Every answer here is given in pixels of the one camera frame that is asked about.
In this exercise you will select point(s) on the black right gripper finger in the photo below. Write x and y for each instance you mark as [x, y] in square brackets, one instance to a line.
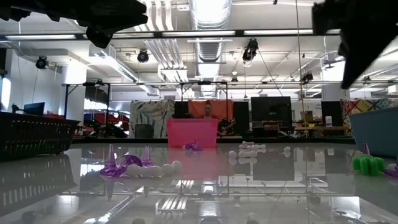
[354, 65]

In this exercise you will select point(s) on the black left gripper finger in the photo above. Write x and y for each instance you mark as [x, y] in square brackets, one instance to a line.
[99, 39]

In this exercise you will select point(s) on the green plastic decoration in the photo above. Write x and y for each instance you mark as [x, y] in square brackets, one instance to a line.
[368, 163]

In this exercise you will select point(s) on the black background robot arm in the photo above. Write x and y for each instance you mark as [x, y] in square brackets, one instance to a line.
[225, 125]

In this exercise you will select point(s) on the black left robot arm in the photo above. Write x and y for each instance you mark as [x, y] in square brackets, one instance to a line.
[25, 9]

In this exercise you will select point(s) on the colourful patchwork quilt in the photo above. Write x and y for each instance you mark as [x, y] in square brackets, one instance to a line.
[357, 107]

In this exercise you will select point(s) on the black ceiling spotlight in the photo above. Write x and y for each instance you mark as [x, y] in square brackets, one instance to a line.
[250, 49]
[42, 62]
[143, 56]

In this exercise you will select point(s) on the black monitor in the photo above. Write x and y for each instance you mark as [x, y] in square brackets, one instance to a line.
[34, 109]
[271, 112]
[332, 113]

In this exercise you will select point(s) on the teal plastic bin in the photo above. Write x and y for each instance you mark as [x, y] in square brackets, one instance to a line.
[376, 130]

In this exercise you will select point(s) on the cardboard box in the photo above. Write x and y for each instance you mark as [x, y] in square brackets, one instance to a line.
[307, 116]

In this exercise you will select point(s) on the leaf print curtain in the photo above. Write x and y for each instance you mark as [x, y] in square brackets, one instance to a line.
[152, 118]

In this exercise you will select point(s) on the black panel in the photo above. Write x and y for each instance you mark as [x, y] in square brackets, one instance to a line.
[181, 109]
[241, 116]

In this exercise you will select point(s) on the black slotted plastic basket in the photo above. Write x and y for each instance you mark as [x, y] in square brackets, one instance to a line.
[31, 137]

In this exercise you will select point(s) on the person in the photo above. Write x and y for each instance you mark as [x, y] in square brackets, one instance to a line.
[207, 109]

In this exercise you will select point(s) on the pink plastic bin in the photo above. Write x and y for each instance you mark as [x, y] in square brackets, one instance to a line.
[192, 130]

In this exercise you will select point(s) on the orange curtain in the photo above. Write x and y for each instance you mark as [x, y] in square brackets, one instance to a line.
[221, 107]

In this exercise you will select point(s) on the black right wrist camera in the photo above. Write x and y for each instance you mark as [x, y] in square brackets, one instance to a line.
[326, 18]

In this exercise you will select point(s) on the silver ceiling duct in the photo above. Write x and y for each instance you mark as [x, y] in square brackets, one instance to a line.
[211, 31]

